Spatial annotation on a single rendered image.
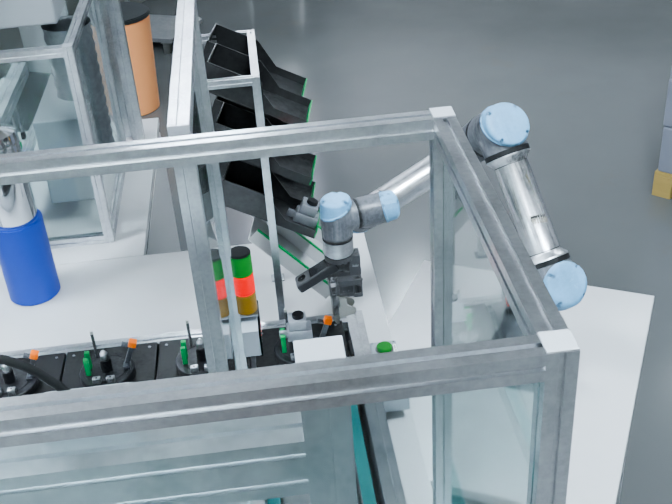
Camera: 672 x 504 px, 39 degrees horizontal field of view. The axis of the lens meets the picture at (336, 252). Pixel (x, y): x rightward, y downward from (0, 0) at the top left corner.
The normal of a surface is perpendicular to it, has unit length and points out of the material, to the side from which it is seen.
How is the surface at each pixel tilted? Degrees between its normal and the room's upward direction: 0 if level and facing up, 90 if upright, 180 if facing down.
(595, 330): 0
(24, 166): 90
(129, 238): 0
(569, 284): 61
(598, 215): 0
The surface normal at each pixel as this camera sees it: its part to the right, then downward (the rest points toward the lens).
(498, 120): 0.20, -0.24
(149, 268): -0.06, -0.84
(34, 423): 0.11, 0.53
